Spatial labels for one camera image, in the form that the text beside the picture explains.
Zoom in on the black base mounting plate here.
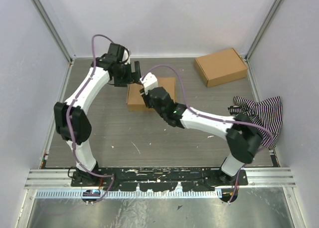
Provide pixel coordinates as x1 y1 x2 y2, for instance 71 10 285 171
67 167 248 192

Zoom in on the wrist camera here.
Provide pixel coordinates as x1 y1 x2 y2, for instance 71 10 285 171
107 42 130 64
140 72 158 95

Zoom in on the white slotted cable duct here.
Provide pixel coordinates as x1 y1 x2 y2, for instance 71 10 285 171
35 189 222 199

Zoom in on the folded closed cardboard box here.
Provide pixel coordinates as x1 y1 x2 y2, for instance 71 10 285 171
194 48 248 88

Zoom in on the small green circuit board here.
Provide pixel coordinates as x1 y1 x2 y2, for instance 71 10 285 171
82 189 101 197

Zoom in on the cardboard box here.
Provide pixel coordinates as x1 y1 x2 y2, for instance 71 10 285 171
194 48 248 88
126 76 177 112

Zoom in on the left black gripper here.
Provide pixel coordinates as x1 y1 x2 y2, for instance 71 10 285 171
113 61 143 88

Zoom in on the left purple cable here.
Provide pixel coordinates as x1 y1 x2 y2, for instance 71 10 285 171
66 34 115 205

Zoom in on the purple cable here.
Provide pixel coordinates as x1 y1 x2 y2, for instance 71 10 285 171
142 64 275 204
66 34 115 205

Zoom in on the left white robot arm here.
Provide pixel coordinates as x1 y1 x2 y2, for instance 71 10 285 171
54 52 141 187

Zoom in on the left aluminium corner post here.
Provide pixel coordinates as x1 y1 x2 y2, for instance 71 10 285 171
31 0 73 64

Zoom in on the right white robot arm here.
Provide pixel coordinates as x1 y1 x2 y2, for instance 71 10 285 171
140 87 263 186

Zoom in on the aluminium front rail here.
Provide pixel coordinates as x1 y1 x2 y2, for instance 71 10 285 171
25 167 296 191

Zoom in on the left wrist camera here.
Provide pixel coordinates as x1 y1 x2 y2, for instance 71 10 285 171
107 42 130 64

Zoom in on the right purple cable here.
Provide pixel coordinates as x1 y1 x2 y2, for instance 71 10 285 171
142 64 275 204

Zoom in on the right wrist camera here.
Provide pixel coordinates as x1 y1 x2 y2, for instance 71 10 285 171
140 72 158 95

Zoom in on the striped purple black cloth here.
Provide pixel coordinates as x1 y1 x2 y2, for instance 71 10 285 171
228 96 283 150

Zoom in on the right aluminium corner post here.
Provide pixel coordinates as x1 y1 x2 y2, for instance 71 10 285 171
244 0 292 63

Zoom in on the aluminium corner post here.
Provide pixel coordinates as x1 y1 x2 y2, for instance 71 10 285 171
244 0 292 63
31 0 73 64

